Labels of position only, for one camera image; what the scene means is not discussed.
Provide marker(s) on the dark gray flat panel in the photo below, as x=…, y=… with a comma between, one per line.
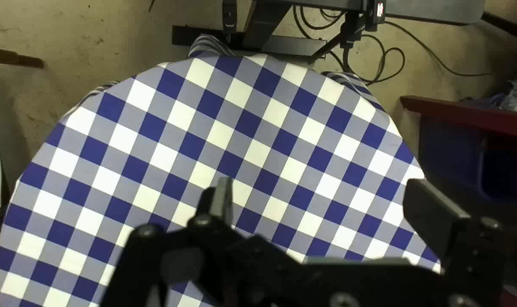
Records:
x=434, y=10

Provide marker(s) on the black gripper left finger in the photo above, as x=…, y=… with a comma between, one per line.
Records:
x=224, y=199

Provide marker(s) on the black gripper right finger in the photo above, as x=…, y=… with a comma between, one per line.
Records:
x=437, y=219

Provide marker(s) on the blue white checkered tablecloth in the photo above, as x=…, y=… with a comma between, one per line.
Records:
x=241, y=143

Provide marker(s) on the red shelf cabinet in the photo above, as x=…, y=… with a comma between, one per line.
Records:
x=468, y=117

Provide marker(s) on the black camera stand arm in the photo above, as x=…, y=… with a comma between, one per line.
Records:
x=268, y=35

